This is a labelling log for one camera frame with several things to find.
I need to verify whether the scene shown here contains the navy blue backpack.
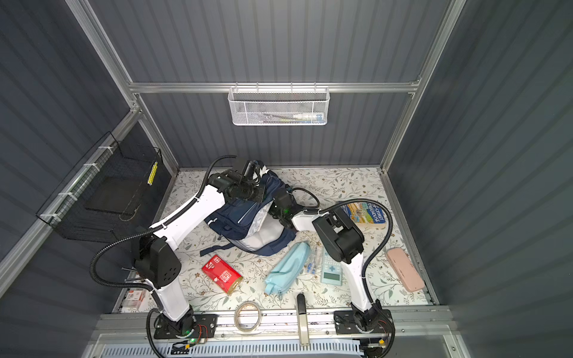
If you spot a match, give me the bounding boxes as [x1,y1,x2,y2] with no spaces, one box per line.
[200,170,295,257]

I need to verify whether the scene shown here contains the treehouse book dark blue cover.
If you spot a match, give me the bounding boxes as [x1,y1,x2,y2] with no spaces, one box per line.
[341,202,387,228]

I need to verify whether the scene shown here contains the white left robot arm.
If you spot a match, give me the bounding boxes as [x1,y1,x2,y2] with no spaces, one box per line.
[90,155,267,357]

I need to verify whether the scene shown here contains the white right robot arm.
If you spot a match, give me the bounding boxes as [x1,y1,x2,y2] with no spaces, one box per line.
[270,187,396,357]

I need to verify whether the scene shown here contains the light blue pencil case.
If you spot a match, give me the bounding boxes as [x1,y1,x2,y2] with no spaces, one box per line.
[264,242,310,295]

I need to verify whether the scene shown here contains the blue pens in clear pack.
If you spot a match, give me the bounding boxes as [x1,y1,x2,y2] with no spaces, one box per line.
[305,246,322,275]

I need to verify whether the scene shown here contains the pink glasses case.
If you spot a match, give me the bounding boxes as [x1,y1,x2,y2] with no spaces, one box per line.
[386,248,425,292]

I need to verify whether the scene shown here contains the floral table mat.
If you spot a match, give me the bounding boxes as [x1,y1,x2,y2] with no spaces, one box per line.
[120,167,431,313]

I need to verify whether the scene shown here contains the light blue calculator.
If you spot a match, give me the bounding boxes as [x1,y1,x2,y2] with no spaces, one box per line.
[320,249,343,286]

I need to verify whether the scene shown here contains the markers in white basket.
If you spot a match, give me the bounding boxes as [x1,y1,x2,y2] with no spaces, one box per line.
[258,113,326,125]

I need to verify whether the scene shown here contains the yellow tag on black basket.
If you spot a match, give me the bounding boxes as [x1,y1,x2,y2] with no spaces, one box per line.
[146,161,158,186]

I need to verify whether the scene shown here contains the red gold tin box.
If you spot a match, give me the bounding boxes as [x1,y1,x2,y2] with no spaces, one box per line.
[201,255,243,295]

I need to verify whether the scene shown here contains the black beige box cutter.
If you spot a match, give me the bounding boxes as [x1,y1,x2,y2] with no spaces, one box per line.
[296,293,310,347]

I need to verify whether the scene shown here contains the clear tape roll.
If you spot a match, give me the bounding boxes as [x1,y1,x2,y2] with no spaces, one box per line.
[234,301,263,334]

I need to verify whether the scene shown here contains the white wire mesh basket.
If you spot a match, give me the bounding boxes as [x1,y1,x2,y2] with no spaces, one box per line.
[228,84,331,126]

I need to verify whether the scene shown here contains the black wire mesh basket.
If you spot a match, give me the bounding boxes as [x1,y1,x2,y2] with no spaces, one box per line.
[37,126,172,243]

